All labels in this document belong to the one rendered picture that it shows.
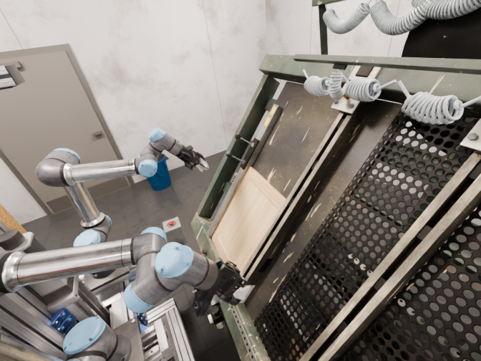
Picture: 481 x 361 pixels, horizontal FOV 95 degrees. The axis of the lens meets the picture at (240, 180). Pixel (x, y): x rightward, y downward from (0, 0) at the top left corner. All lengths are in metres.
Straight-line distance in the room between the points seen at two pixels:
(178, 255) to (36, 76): 3.61
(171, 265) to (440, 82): 0.83
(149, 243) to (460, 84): 0.91
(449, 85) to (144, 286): 0.91
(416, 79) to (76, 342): 1.32
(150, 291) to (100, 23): 3.67
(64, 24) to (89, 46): 0.30
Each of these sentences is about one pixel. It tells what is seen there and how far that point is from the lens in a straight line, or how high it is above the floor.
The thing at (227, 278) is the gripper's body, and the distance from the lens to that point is 0.67.
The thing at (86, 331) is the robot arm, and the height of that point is 1.27.
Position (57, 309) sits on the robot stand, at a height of 1.23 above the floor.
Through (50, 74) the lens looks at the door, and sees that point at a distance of 3.93.
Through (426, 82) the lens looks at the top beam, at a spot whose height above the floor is 1.85.
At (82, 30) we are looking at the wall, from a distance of 3.95.
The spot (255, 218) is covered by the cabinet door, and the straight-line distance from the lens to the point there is 1.21.
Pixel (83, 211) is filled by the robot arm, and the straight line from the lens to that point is 1.40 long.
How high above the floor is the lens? 2.03
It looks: 34 degrees down
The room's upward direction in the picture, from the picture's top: 8 degrees counter-clockwise
